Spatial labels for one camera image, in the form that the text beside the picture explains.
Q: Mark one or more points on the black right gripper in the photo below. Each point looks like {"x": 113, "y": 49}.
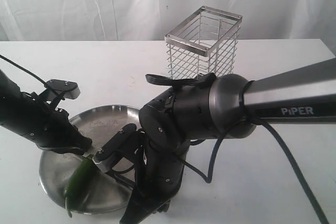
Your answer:
{"x": 158, "y": 175}

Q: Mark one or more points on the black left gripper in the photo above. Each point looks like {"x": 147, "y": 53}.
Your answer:
{"x": 32, "y": 119}

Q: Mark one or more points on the green cucumber with stem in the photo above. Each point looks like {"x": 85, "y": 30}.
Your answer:
{"x": 78, "y": 183}

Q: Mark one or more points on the black kitchen knife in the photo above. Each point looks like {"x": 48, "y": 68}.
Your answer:
{"x": 120, "y": 178}

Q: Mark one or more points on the steel wire utensil basket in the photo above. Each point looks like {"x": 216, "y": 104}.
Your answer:
{"x": 204, "y": 42}

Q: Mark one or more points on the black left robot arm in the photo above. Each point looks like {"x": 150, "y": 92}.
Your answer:
{"x": 9, "y": 87}

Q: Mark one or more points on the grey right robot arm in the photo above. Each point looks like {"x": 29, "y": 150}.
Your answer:
{"x": 190, "y": 111}

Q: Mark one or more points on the round stainless steel plate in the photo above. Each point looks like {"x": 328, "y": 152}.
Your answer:
{"x": 103, "y": 194}

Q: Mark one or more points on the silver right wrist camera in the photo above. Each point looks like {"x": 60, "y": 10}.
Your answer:
{"x": 114, "y": 149}

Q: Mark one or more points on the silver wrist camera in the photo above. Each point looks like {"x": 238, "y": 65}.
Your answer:
{"x": 60, "y": 89}
{"x": 114, "y": 149}

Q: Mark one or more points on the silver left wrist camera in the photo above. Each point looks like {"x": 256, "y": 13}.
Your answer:
{"x": 60, "y": 89}

